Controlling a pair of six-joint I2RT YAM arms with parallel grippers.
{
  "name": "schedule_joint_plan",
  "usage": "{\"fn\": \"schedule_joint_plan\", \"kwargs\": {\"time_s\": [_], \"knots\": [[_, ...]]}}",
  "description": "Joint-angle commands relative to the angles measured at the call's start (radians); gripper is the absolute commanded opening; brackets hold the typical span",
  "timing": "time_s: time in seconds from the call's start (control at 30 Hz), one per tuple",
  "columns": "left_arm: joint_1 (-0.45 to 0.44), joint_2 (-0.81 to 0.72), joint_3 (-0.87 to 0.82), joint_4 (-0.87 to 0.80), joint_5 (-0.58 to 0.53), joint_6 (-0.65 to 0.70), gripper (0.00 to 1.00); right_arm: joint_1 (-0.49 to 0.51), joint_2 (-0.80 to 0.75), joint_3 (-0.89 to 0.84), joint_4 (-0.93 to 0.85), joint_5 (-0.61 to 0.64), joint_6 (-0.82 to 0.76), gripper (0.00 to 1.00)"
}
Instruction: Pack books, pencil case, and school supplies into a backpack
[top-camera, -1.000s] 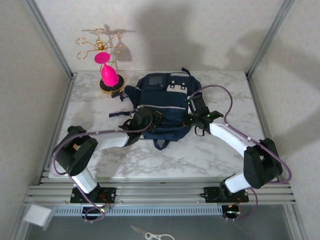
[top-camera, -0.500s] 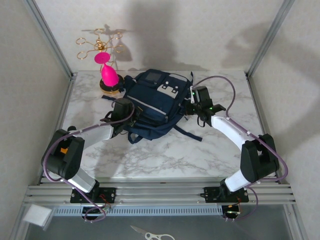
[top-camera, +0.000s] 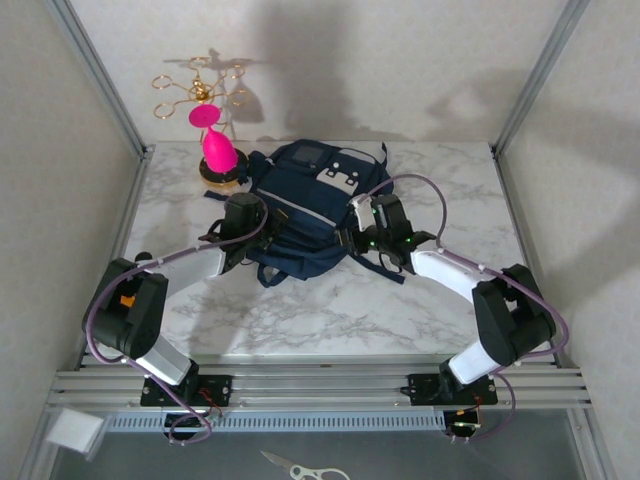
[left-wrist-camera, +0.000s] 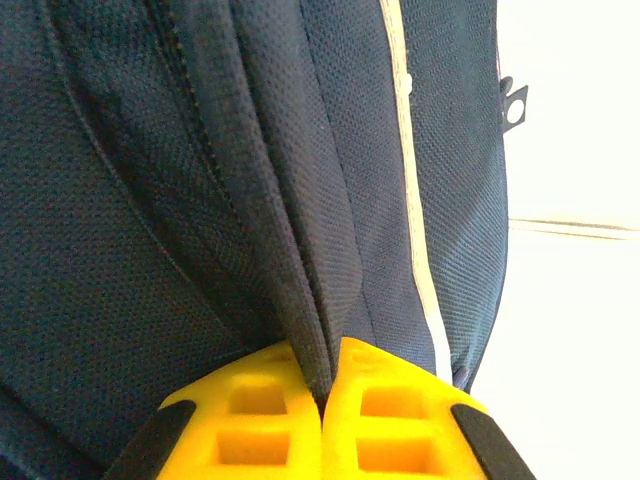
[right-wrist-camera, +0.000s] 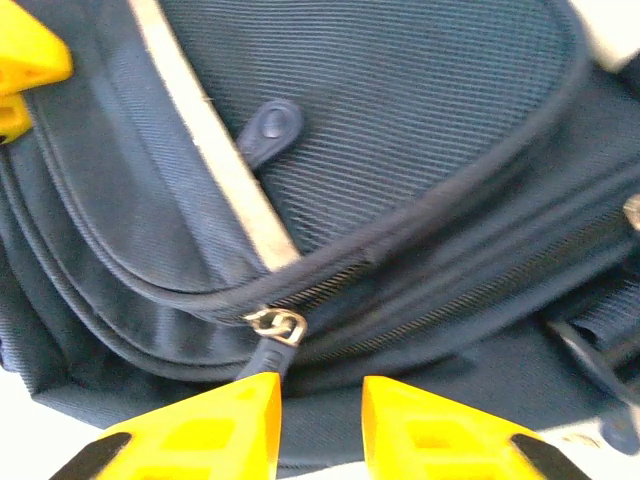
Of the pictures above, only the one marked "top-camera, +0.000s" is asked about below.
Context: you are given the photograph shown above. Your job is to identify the grey slotted cable duct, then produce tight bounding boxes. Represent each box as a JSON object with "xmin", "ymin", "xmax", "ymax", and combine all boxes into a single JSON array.
[{"xmin": 107, "ymin": 412, "xmax": 446, "ymax": 434}]

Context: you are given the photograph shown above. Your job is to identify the aluminium frame post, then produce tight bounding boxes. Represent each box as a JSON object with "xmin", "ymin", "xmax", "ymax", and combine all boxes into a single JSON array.
[
  {"xmin": 492, "ymin": 0, "xmax": 591, "ymax": 156},
  {"xmin": 44, "ymin": 0, "xmax": 154, "ymax": 157}
]

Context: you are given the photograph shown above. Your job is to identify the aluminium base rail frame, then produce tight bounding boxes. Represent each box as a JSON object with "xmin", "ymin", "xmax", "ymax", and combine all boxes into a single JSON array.
[{"xmin": 44, "ymin": 352, "xmax": 594, "ymax": 416}]

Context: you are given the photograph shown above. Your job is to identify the navy blue backpack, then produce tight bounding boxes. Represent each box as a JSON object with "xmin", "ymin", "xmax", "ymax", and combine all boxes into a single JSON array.
[{"xmin": 203, "ymin": 138, "xmax": 406, "ymax": 289}]

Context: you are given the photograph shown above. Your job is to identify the pink plastic wine glass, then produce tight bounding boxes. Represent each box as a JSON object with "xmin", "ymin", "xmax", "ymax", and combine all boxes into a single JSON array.
[{"xmin": 188, "ymin": 103, "xmax": 239, "ymax": 175}]

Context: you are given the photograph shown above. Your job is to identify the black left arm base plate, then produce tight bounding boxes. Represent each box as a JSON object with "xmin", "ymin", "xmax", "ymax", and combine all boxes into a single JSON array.
[{"xmin": 139, "ymin": 374, "xmax": 234, "ymax": 407}]

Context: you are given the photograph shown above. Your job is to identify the white-handled scissors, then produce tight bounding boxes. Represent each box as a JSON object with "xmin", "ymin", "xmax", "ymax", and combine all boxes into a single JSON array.
[{"xmin": 259, "ymin": 449, "xmax": 352, "ymax": 480}]

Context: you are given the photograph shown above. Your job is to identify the gold wire glass rack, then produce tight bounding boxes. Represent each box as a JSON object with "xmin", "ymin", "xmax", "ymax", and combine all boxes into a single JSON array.
[{"xmin": 152, "ymin": 56, "xmax": 251, "ymax": 189}]

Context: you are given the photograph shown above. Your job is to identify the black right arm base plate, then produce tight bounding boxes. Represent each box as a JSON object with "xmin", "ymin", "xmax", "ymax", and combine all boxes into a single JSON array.
[{"xmin": 407, "ymin": 372, "xmax": 499, "ymax": 407}]

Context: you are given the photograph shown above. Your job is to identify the white square box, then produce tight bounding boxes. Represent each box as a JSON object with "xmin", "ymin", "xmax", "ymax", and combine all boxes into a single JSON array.
[{"xmin": 45, "ymin": 407, "xmax": 106, "ymax": 461}]

